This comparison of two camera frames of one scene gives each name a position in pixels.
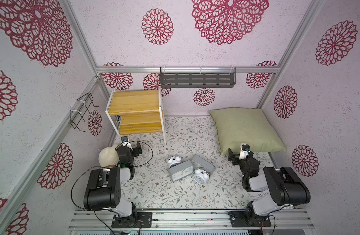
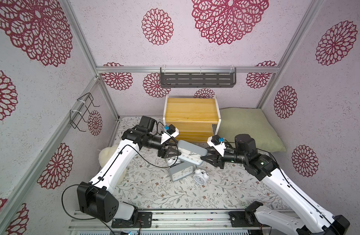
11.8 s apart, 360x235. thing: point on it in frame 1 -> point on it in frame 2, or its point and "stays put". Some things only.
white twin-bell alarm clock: (172, 161) stays put
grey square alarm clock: (181, 170) stays put
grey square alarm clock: (198, 162) -> (191, 153)
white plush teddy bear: (108, 156) stays put
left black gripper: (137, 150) -> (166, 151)
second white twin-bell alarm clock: (201, 176) stays put
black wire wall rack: (76, 116) stays put
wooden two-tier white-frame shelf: (142, 111) -> (195, 119)
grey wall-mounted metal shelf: (198, 77) stays put
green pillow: (236, 126) stays put
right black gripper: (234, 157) -> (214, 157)
